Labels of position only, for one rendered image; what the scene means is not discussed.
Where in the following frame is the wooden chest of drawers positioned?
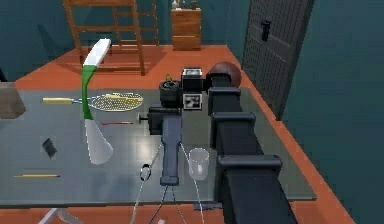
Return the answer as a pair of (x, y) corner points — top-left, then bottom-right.
(170, 7), (203, 52)

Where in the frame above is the red pen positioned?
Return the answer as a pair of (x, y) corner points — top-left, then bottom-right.
(100, 121), (135, 126)

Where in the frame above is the brown ball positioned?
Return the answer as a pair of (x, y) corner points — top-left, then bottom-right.
(207, 61), (243, 89)

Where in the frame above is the black flat card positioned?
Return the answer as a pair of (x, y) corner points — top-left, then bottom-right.
(41, 137), (59, 160)

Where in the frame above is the yellow pencil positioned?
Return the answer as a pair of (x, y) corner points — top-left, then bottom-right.
(12, 173), (61, 179)

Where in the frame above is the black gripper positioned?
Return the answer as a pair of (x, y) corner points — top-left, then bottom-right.
(129, 79), (206, 224)

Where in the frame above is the brown box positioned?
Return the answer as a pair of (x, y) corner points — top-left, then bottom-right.
(0, 82), (27, 120)

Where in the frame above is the black door handle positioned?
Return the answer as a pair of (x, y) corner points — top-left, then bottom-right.
(260, 19), (272, 43)

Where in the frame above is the clear glass cup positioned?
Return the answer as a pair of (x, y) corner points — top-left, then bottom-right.
(187, 147), (211, 182)

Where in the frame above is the wooden ladder frame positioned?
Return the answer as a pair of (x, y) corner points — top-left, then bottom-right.
(62, 0), (160, 77)

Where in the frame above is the dark grey room door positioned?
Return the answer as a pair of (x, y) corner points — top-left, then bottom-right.
(241, 0), (316, 122)

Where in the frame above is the yellow tennis racket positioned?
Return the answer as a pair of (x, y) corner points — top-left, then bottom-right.
(42, 92), (145, 113)

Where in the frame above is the dark grey dining table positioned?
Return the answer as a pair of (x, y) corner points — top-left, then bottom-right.
(0, 87), (318, 210)

